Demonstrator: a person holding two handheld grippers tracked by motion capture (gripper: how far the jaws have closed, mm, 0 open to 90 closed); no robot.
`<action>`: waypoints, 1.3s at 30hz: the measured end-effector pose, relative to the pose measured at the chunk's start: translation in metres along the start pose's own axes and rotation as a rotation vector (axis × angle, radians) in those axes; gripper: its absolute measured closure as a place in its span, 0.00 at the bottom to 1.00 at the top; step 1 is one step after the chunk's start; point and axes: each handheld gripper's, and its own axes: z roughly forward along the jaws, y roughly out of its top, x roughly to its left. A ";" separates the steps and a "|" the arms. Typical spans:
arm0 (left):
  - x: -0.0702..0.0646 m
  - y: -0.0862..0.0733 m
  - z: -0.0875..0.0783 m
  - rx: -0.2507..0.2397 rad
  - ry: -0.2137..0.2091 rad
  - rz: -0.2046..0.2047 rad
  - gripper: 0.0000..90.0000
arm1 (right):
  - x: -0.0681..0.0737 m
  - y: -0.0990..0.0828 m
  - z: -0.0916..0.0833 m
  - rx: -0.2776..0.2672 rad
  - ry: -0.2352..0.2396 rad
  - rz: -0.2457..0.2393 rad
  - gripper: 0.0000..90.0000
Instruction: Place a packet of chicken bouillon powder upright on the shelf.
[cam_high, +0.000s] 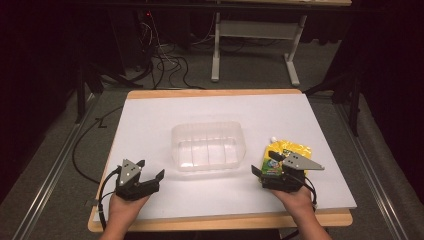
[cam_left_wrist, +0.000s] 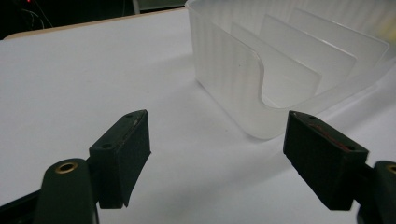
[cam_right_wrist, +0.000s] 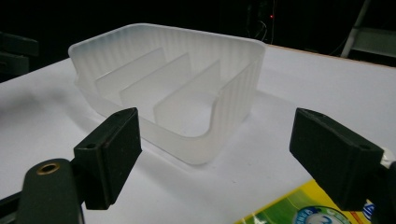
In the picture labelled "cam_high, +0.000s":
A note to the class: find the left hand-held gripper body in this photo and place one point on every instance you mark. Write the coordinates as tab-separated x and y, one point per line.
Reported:
128	186

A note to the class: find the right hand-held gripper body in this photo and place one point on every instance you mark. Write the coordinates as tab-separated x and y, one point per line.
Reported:
288	181

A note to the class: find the yellow pouch with white cap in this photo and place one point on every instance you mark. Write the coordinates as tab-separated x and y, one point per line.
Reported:
290	147

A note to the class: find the person's right hand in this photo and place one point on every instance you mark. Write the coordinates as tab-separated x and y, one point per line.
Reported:
298	200

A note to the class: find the person's left hand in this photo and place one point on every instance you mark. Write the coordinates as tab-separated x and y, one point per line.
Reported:
123	210

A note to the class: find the clear plastic container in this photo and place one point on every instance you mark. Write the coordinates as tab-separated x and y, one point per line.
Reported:
208	148

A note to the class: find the white table mat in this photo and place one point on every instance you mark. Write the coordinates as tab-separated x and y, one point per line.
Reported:
206	106

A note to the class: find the black metal stand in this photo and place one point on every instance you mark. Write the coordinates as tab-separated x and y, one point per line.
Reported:
81	90
354	100

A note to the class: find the metal floor rail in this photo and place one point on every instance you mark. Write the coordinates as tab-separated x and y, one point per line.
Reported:
50	176
370	160

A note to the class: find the white desk frame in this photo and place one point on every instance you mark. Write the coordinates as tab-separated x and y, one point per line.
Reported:
256	29

